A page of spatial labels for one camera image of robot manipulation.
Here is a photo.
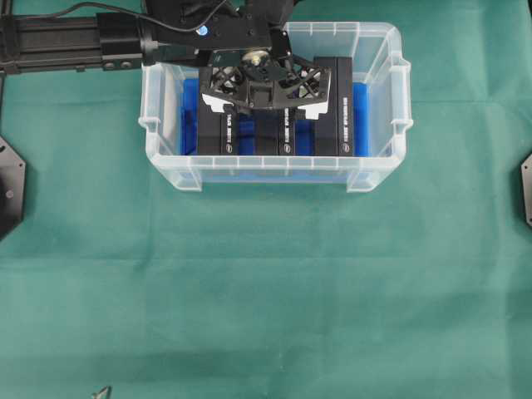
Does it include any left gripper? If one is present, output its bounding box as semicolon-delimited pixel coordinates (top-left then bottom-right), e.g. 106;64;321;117
143;1;332;120

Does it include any black box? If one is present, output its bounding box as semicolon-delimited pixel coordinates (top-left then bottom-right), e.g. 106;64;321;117
254;108;296;156
313;57;355;157
196;104;239;155

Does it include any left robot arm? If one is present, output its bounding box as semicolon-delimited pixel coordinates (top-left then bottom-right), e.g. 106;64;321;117
1;1;332;120

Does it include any clear plastic storage case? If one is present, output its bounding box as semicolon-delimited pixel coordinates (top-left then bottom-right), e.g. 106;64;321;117
139;22;413;192

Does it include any blue cloth liner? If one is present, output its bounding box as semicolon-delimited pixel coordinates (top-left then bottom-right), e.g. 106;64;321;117
180;79;370;157

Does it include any small metal clip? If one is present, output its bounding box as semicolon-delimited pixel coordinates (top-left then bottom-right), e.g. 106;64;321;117
91;386;113;399

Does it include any black camera cable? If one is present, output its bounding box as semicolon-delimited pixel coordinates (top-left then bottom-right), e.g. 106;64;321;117
0;2;234;34

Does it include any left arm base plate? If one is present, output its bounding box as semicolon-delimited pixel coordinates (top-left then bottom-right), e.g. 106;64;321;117
0;137;26;239

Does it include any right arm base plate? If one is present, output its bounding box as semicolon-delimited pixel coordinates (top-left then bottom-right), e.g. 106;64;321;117
509;153;531;229

